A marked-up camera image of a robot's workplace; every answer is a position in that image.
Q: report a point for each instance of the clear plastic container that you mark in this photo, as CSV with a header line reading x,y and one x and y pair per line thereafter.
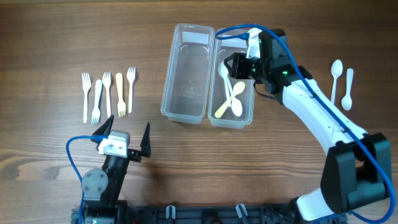
x,y
188,73
224,49

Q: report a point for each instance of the yellow plastic fork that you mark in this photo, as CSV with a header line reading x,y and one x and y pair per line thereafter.
x,y
120,89

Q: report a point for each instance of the white plastic fork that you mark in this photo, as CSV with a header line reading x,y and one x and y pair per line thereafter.
x,y
107,80
86,84
131,76
96,113

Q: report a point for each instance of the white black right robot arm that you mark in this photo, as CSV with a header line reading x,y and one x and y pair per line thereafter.
x,y
357,170

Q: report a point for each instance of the white plastic spoon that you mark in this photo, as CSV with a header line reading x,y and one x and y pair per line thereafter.
x,y
336,71
346,101
223,72
236,105

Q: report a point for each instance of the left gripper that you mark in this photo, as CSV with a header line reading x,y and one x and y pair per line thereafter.
x,y
135,154

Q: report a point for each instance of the yellow plastic spoon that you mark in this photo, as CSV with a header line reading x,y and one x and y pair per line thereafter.
x,y
220,111

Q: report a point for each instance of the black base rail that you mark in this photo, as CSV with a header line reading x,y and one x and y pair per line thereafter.
x,y
265,214

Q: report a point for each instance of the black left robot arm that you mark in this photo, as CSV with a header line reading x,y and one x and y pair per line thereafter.
x,y
101,187

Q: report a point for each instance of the right clear plastic container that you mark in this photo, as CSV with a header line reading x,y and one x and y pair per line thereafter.
x,y
224,49

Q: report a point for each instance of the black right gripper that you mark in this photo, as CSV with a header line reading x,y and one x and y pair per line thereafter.
x,y
237,71

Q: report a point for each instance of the left clear plastic container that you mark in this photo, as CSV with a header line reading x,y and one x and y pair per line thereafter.
x,y
188,73

